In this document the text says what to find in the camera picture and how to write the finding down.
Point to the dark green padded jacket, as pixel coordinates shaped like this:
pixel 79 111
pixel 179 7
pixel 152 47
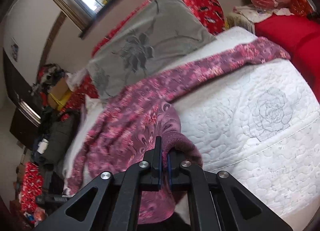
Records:
pixel 53 145

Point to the red blanket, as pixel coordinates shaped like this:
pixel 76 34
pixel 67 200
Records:
pixel 299 36

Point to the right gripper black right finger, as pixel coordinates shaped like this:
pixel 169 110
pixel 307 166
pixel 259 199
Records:
pixel 199 185

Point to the purple pink floral garment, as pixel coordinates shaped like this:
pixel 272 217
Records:
pixel 130 122

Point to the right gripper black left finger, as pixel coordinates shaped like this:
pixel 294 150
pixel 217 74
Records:
pixel 145 175

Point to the red patterned quilt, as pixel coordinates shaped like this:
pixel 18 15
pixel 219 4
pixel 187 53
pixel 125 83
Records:
pixel 208 12

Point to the cardboard box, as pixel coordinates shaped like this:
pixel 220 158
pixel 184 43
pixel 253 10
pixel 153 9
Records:
pixel 59 95

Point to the grey flower pillow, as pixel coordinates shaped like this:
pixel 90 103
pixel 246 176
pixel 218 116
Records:
pixel 160 33

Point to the red black patterned cloth pile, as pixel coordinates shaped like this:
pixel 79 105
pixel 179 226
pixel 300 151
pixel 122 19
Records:
pixel 48 76

